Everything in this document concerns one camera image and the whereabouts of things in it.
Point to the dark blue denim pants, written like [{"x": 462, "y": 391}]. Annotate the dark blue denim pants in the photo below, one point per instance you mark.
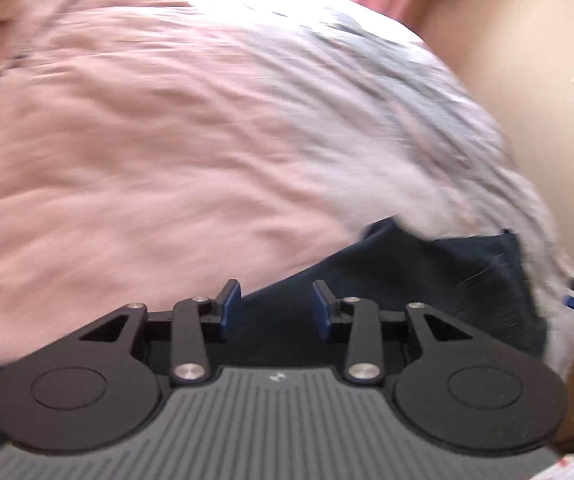
[{"x": 442, "y": 270}]

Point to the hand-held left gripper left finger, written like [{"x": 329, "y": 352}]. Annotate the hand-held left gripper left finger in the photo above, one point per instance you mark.
[{"x": 230, "y": 310}]

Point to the grey herringbone blanket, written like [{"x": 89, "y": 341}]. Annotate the grey herringbone blanket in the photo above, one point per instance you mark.
[{"x": 392, "y": 135}]

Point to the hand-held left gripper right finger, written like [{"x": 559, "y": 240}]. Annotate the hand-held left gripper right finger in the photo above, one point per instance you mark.
[{"x": 323, "y": 310}]

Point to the pink duvet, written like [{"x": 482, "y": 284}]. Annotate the pink duvet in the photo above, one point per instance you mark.
[{"x": 117, "y": 160}]

